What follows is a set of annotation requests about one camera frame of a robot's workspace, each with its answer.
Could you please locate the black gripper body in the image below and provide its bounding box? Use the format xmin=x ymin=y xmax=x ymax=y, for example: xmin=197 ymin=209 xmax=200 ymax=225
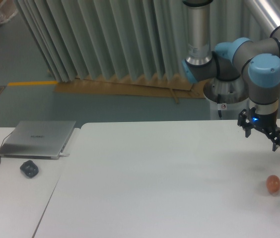
xmin=248 ymin=105 xmax=279 ymax=135

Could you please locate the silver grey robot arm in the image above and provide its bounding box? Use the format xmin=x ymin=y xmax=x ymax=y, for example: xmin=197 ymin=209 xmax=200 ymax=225
xmin=182 ymin=0 xmax=280 ymax=150

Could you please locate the brown egg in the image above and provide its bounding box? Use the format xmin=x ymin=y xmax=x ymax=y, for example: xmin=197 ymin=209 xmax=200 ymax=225
xmin=266 ymin=175 xmax=280 ymax=194

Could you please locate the brown cardboard sheet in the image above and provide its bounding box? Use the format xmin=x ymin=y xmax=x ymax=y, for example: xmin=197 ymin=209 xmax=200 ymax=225
xmin=54 ymin=73 xmax=207 ymax=103

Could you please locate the grey pleated curtain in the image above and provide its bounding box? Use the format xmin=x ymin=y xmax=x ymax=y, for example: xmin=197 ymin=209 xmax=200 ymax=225
xmin=13 ymin=0 xmax=220 ymax=82

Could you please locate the silver closed laptop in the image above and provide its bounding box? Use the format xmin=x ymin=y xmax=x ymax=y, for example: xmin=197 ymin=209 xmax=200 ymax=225
xmin=0 ymin=120 xmax=76 ymax=159

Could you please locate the black round controller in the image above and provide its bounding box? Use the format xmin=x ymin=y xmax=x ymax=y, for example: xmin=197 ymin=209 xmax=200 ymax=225
xmin=20 ymin=160 xmax=39 ymax=179

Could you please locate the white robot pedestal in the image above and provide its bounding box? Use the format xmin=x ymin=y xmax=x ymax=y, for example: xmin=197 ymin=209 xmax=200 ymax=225
xmin=203 ymin=77 xmax=249 ymax=120

